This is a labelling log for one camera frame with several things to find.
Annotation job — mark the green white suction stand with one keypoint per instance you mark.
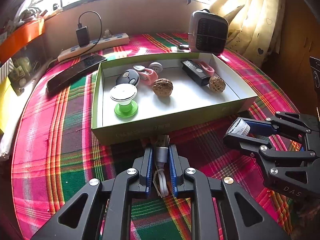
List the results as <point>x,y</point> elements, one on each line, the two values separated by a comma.
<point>124,94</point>

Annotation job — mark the orange tray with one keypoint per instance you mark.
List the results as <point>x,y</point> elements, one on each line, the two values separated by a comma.
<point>20,38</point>

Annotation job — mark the black oval key fob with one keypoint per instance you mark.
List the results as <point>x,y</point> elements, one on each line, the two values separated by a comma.
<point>130,76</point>

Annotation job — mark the walnut near remote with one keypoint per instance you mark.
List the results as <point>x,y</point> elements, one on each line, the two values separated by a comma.
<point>216,84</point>

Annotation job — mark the black small remote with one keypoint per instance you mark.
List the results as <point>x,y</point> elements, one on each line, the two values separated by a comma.
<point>195,72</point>

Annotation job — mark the black charger with cable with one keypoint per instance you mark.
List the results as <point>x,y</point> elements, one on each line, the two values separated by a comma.
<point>82,33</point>

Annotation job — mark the black smartphone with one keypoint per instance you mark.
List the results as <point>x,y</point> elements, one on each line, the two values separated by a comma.
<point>74,73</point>

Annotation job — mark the striped gift box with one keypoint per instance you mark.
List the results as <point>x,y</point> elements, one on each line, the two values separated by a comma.
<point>5,69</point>

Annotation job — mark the yellow box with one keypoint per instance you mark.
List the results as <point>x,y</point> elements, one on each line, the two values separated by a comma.
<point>6,92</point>

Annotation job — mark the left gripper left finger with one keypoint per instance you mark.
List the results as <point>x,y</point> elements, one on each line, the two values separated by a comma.
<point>102,209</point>

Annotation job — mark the white plug on strip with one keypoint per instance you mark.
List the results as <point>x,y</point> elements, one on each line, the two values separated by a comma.
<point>107,34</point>

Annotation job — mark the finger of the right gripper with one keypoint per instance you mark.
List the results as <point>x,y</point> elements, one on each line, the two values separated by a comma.
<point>264,148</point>
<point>286,124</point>

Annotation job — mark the pink white clip gadget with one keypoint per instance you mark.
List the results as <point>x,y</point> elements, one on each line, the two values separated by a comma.
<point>148,76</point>

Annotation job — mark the green white cardboard box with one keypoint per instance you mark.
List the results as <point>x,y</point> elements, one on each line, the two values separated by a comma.
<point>189,103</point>

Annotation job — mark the white power strip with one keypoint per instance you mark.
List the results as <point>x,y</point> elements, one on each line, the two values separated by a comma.
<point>112,41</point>

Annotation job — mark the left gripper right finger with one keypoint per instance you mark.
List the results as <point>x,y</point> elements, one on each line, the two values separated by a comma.
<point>220,209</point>

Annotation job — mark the walnut near centre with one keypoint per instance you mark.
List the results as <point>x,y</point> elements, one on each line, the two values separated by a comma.
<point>162,87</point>

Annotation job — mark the cream heart curtain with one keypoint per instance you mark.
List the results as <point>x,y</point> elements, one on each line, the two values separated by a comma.
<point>254,26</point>

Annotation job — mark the white round wall plug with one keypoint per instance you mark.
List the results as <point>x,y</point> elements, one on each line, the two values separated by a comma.
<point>156,66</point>

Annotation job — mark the grey portable heater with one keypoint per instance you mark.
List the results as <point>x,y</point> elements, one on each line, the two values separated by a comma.
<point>207,32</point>

